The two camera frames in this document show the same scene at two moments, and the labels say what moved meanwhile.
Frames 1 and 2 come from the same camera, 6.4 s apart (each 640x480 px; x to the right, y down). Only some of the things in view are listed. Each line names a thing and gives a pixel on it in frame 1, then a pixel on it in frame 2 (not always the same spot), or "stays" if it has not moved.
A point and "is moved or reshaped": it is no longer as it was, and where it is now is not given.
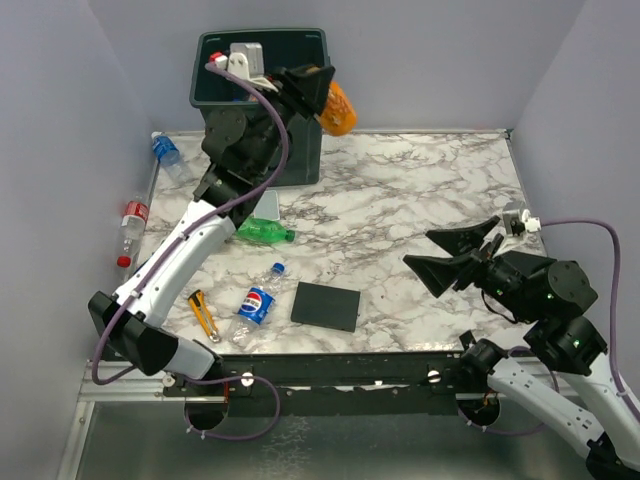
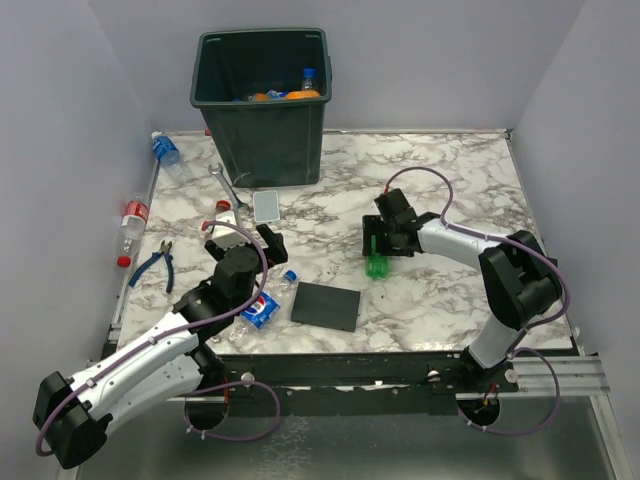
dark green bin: (283, 48) stays
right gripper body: (495, 275) → (385, 239)
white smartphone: (267, 206) stays
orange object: (339, 116) is moved or reshaped
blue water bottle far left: (168, 155) stays
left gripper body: (288, 104) → (219, 254)
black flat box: (328, 306) stays
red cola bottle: (135, 217) stays
